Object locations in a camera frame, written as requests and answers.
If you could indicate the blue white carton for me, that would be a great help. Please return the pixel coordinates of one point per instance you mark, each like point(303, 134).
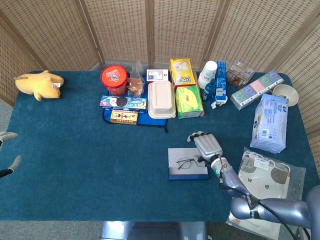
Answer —
point(221, 80)

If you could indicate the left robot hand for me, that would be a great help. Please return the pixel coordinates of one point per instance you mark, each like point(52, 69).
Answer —
point(8, 136)

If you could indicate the beige bowl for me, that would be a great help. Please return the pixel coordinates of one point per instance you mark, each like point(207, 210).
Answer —
point(287, 92)

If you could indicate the yellow snack box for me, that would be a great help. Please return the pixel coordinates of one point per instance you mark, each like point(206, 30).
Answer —
point(181, 72)

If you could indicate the small white red box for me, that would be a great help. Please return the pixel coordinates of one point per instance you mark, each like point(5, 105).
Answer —
point(157, 75)

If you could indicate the blue cookie box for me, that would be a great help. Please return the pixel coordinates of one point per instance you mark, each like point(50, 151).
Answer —
point(130, 103)

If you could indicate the small yellow red box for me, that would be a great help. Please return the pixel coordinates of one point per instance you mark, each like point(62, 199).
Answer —
point(124, 117)

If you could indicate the blue spray bottle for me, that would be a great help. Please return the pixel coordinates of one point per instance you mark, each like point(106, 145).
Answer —
point(208, 90)

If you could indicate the long multicolour tissue pack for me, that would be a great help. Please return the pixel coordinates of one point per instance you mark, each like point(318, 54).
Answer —
point(255, 88)

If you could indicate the white plastic bottle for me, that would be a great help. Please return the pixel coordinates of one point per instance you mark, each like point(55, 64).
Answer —
point(208, 71)

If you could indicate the red snack tub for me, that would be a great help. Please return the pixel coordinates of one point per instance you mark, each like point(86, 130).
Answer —
point(113, 76)

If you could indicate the blue glasses case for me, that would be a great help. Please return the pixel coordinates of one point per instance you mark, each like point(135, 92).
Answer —
point(180, 152)

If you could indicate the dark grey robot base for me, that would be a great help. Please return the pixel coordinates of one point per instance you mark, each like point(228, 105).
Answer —
point(155, 231)

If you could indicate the small brown cylinder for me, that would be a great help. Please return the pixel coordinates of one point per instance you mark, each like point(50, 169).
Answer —
point(203, 114)

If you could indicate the blue pouch black trim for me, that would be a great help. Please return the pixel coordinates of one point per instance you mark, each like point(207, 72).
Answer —
point(150, 121)

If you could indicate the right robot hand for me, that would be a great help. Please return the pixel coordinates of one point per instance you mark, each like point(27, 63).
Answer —
point(207, 146)

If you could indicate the wicker folding screen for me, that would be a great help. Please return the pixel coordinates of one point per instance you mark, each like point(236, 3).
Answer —
point(120, 25)

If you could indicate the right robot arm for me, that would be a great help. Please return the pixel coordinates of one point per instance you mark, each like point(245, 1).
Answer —
point(275, 210)

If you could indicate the black wire-frame eyeglasses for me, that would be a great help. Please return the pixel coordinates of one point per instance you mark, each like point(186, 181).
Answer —
point(186, 162)

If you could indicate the light blue wipes pack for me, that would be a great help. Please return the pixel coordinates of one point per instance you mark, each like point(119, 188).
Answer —
point(270, 122)

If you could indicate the yellow plush toy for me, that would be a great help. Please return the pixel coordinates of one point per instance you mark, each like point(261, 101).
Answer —
point(40, 85)

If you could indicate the green tissue pack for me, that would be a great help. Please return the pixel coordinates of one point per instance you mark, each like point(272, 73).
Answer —
point(188, 100)

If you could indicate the clear box brown items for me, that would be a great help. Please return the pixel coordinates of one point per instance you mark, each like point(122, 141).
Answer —
point(238, 75)

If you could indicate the bagged brown pastry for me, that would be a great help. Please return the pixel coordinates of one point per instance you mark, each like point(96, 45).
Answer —
point(136, 86)

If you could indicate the beige lidded lunch box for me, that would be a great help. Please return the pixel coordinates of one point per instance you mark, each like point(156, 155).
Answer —
point(161, 97)

